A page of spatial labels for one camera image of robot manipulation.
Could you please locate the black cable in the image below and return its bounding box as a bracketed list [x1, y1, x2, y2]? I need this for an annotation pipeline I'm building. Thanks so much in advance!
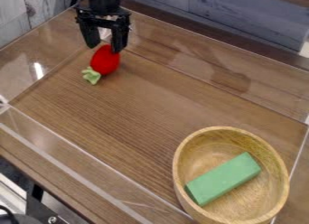
[0, 205, 15, 224]

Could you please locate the green rectangular block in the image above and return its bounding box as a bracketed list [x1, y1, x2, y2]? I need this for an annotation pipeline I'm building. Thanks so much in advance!
[184, 153, 262, 207]

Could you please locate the clear acrylic tray wall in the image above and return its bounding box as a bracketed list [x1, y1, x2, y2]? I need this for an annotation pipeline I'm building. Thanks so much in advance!
[0, 101, 193, 224]

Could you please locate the red plush strawberry toy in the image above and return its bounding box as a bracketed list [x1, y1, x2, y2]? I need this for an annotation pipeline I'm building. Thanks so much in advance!
[82, 44, 119, 85]

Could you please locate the clear acrylic corner bracket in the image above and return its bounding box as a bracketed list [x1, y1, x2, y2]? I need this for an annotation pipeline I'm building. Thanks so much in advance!
[98, 27, 113, 42]

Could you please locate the wooden bowl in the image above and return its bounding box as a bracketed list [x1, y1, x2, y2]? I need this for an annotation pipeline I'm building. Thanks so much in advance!
[173, 126, 291, 224]

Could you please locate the black table leg bracket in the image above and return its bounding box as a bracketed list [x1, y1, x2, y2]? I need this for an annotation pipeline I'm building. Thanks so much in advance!
[26, 183, 78, 224]

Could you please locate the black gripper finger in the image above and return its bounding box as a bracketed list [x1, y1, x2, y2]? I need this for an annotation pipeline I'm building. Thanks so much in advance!
[81, 23, 101, 49]
[111, 26, 130, 53]

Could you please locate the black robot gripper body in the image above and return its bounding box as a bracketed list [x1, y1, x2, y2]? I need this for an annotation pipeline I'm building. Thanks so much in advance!
[77, 0, 130, 29]

